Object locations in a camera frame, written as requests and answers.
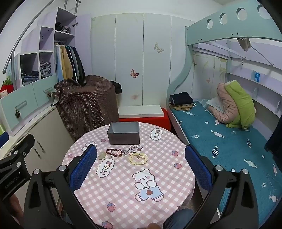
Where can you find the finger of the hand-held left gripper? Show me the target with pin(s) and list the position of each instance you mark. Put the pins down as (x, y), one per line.
(26, 143)
(4, 139)

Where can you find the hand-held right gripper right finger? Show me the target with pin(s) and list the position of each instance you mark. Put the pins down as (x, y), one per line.
(197, 167)

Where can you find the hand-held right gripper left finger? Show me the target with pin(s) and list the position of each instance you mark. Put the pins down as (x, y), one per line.
(86, 167)

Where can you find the pale green jade pendant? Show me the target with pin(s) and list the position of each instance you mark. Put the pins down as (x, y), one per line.
(102, 156)

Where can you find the grey metal tin box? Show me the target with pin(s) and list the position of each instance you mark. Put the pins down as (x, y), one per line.
(123, 136)

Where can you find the person's left hand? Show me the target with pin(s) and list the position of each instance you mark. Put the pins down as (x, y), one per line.
(16, 207)

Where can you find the beige cabinet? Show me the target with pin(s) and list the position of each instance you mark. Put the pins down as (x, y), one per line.
(48, 132)

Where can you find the light green drawer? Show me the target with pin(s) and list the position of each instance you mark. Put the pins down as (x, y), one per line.
(44, 92)
(17, 105)

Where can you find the pink checked tablecloth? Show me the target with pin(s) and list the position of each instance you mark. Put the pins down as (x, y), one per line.
(123, 182)

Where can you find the teal candy print bed sheet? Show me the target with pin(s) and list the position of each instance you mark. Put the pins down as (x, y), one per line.
(231, 143)

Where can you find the person's jeans leg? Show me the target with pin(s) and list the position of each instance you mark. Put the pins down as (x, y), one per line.
(178, 219)

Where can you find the red stool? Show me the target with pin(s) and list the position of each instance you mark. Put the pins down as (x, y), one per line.
(164, 123)

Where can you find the red strawberry plush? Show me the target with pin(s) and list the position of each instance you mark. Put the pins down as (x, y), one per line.
(5, 84)

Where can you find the brown polka dot cloth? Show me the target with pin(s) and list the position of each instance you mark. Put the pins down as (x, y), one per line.
(88, 105)

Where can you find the folded jeans stack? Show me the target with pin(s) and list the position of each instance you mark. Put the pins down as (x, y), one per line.
(29, 78)

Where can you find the white pillow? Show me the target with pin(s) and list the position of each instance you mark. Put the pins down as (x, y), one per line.
(214, 104)

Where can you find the folded navy clothes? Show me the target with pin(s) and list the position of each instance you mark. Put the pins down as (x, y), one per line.
(181, 98)

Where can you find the folded grey clothes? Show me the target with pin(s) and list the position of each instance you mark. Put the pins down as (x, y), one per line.
(45, 69)

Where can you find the pink and green bedding bundle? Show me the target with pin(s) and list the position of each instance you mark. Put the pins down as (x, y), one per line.
(243, 105)

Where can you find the pale pink butterfly sticker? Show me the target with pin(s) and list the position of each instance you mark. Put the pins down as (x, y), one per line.
(134, 96)

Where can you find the black garment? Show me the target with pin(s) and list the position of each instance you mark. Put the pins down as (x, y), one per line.
(117, 87)

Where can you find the row of hanging clothes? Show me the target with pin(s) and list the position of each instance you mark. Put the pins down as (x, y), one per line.
(68, 63)

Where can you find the grey metal handrail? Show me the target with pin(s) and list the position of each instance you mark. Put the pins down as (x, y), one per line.
(19, 41)

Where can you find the dark bundled clothes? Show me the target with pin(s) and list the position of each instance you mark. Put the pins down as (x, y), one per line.
(62, 27)

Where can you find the beige butterfly sticker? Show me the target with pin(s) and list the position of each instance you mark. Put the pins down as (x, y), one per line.
(159, 48)

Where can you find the white panelled wardrobe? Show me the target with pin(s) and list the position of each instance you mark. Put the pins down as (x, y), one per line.
(132, 48)

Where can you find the grey hanging cloth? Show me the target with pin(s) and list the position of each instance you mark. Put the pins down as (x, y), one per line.
(244, 44)

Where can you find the light green bunk bed frame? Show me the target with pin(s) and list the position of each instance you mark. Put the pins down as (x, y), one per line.
(198, 33)

